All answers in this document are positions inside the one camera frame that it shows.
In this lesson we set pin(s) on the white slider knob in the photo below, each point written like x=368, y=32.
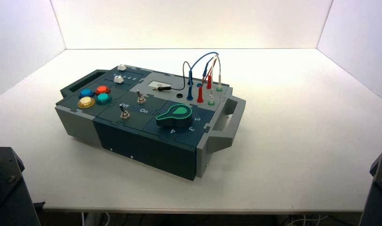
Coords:
x=118, y=79
x=121, y=67

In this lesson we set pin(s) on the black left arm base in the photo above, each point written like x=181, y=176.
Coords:
x=6, y=193

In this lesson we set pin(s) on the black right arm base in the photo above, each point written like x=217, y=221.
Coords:
x=378, y=199

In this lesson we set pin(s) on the dark rotary knob green top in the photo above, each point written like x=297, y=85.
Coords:
x=174, y=116

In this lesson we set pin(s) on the grey and teal control box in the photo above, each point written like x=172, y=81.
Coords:
x=165, y=146

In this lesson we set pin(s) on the teal push button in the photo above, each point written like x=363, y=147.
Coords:
x=103, y=98

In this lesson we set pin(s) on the red push button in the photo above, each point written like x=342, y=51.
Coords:
x=102, y=90

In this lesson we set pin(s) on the yellow push button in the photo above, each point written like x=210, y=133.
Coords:
x=86, y=102

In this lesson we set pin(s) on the blue push button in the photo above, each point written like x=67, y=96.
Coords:
x=86, y=93

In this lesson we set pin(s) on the metal toggle switch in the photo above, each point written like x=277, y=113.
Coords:
x=141, y=98
x=125, y=113

